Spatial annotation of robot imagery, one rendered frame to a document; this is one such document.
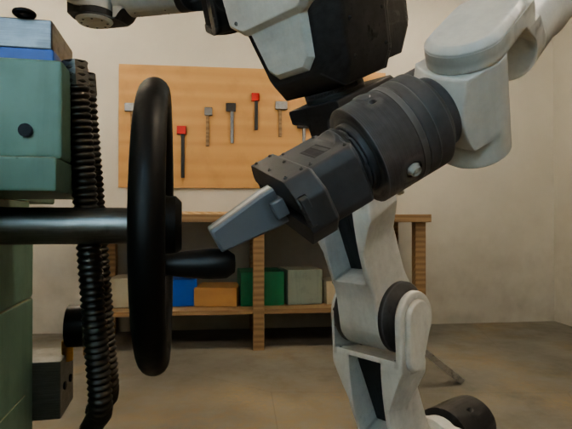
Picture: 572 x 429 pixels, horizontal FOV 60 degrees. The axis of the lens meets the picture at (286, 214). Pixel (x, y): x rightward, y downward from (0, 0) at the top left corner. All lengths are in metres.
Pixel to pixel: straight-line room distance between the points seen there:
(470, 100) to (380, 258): 0.59
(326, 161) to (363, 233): 0.56
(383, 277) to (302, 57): 0.44
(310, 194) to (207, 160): 3.39
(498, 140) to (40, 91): 0.41
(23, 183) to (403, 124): 0.32
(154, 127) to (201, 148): 3.35
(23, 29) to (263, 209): 0.28
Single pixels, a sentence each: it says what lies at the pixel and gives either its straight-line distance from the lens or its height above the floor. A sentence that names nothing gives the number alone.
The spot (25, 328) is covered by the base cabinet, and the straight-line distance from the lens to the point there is 0.75.
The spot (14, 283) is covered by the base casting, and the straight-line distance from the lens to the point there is 0.69.
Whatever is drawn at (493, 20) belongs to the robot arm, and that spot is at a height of 0.98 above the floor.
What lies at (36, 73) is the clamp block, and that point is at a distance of 0.51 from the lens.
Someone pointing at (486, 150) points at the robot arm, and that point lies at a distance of 0.48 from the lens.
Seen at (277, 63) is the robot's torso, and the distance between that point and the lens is 0.93.
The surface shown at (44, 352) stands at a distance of 0.84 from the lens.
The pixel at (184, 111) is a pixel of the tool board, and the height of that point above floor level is 1.62.
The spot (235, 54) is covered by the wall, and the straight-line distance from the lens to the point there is 3.93.
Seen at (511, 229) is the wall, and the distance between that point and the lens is 4.34.
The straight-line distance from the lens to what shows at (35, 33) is 0.53.
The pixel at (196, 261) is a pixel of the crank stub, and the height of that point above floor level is 0.78.
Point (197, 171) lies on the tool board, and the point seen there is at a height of 1.17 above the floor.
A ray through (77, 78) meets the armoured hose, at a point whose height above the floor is 0.95.
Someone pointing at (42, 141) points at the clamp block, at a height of 0.89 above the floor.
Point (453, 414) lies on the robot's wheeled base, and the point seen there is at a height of 0.35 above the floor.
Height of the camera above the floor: 0.82
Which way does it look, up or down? 1 degrees up
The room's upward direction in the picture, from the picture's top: straight up
